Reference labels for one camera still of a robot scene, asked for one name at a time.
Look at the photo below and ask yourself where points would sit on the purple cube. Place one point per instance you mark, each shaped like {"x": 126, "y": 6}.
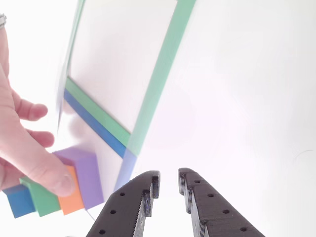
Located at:
{"x": 89, "y": 177}

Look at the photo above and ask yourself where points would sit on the green tape square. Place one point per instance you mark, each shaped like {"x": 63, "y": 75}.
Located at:
{"x": 168, "y": 61}

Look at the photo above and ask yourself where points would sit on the small blue cube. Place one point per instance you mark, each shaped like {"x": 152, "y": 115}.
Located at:
{"x": 21, "y": 202}

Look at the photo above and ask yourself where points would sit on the blue tape square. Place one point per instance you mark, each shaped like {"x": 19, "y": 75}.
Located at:
{"x": 98, "y": 128}

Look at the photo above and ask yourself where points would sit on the person's hand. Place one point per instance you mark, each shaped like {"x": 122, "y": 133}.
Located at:
{"x": 24, "y": 148}

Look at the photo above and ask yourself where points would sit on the green cube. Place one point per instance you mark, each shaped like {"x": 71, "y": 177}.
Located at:
{"x": 47, "y": 205}

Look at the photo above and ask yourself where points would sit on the orange cube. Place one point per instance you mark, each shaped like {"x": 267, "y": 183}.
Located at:
{"x": 74, "y": 200}

